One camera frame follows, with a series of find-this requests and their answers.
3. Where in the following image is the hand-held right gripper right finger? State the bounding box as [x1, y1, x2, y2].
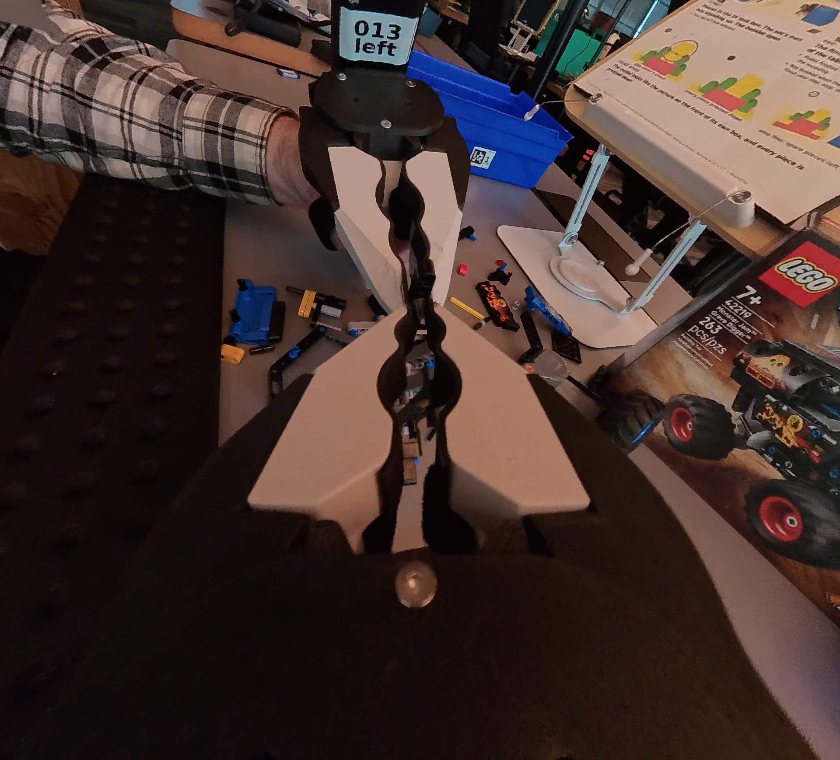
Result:
[441, 308, 593, 547]

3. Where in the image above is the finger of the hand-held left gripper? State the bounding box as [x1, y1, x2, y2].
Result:
[408, 151, 464, 301]
[329, 143, 412, 311]

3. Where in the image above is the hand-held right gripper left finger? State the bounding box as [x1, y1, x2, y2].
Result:
[249, 308, 405, 547]

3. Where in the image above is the black toy truck chassis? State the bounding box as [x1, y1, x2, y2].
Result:
[379, 176, 454, 485]

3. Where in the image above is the person's left forearm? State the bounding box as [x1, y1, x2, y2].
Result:
[0, 0, 301, 203]

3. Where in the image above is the light grey desk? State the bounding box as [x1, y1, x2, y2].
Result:
[165, 39, 840, 760]

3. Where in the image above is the person's left hand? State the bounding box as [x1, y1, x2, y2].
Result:
[270, 115, 319, 210]

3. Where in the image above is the black angled toy beam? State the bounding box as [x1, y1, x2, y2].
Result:
[270, 324, 330, 396]

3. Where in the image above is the blue plastic storage bin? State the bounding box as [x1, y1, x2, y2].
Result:
[408, 48, 575, 190]

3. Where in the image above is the black toy wheel blue rim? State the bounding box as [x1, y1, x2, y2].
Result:
[598, 389, 668, 448]

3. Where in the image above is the yellow black toy assembly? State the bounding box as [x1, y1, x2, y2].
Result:
[289, 288, 346, 321]

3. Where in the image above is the black orange flame toy panel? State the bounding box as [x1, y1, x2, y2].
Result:
[477, 282, 519, 331]

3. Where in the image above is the blue toy panel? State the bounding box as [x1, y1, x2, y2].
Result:
[227, 282, 286, 347]

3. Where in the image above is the white document stand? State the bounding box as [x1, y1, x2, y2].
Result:
[497, 0, 840, 347]

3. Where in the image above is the teal chair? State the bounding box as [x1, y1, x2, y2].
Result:
[537, 26, 606, 78]

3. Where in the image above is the black metal pole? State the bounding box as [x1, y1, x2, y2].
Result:
[526, 0, 629, 97]

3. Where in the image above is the monster truck toy set box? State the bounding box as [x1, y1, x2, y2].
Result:
[604, 228, 840, 616]

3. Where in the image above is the black studded mat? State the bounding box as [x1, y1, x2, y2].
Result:
[0, 176, 224, 760]

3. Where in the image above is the printed instruction sheet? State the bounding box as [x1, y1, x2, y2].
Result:
[578, 0, 840, 223]

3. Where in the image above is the blue toy bracket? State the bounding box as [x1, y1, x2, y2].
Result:
[524, 288, 573, 334]

